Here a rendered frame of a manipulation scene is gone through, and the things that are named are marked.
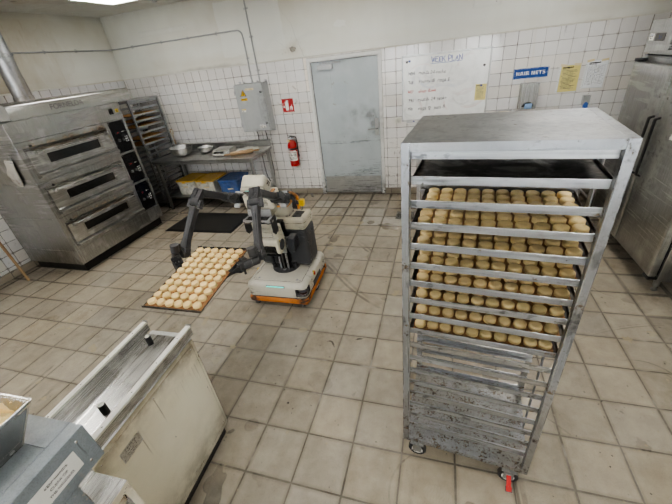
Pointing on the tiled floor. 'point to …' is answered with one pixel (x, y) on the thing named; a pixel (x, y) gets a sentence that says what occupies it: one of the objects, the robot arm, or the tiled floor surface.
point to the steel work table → (214, 161)
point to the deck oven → (74, 179)
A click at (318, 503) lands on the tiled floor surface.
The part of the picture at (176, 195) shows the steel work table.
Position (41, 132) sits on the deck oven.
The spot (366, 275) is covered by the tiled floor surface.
